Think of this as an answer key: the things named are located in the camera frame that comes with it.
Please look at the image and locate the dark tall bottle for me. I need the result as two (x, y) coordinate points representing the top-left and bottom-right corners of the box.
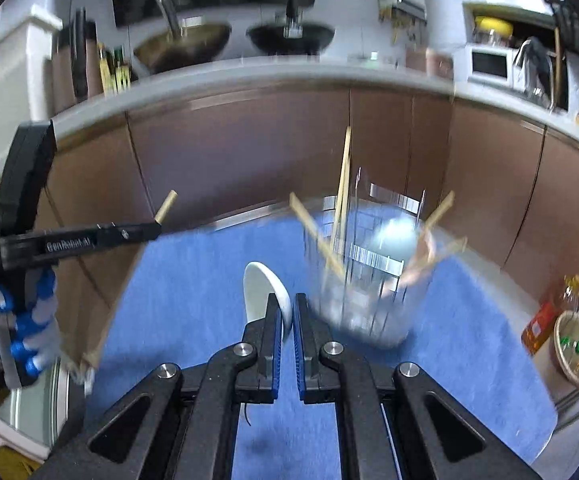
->
(68, 9), (102, 102)

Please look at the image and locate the yellow green sauce bottle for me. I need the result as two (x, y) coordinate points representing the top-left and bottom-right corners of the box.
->
(98, 44), (134, 96)

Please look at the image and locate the pale blue ceramic spoon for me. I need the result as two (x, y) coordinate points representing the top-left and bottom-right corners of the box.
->
(371, 216), (419, 264)

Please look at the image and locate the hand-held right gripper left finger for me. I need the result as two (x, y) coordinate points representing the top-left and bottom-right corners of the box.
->
(30, 292), (283, 480)

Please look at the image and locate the white microwave oven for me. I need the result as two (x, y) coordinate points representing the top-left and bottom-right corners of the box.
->
(468, 44), (516, 87)

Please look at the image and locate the pink ceramic spoon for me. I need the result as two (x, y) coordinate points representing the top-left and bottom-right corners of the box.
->
(400, 230), (439, 287)

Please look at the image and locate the black frying pan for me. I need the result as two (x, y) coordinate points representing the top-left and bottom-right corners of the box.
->
(245, 0), (336, 57)

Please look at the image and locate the white ceramic spoon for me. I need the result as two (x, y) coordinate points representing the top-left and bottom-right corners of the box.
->
(243, 261), (293, 347)

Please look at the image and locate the brown kitchen cabinet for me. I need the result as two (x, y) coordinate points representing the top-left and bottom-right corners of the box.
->
(34, 85), (579, 311)

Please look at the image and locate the blue table mat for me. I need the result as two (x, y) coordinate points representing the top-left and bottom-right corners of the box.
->
(82, 205), (559, 480)

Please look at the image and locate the woven basket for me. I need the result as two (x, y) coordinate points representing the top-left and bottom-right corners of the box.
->
(552, 309), (579, 387)

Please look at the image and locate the pink storage box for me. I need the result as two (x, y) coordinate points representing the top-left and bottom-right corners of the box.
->
(403, 46), (456, 80)

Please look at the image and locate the wooden rolling stick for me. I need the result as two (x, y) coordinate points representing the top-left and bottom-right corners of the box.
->
(553, 26), (563, 97)

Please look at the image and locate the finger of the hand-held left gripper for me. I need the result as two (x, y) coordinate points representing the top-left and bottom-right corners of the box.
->
(98, 219), (164, 251)

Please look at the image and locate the chrome wire utensil holder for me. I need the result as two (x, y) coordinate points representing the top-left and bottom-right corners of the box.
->
(303, 192), (437, 350)

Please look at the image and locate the steel kettle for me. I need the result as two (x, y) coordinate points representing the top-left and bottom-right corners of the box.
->
(513, 36), (556, 107)

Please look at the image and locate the olive metal wok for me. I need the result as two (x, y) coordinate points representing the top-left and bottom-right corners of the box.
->
(132, 0), (233, 75)

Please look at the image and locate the yellow lid glass jar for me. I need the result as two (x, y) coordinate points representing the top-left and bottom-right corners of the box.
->
(472, 15), (513, 47)

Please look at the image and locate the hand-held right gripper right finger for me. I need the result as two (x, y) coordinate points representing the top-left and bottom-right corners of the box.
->
(293, 292), (543, 480)

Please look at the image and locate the person's left hand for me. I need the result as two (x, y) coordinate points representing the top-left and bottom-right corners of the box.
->
(0, 264), (63, 392)

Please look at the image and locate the red label bottle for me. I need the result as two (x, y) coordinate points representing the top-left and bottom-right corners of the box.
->
(521, 301), (559, 357)

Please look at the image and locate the grey kitchen countertop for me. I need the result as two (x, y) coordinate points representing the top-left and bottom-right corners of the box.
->
(0, 56), (579, 196)

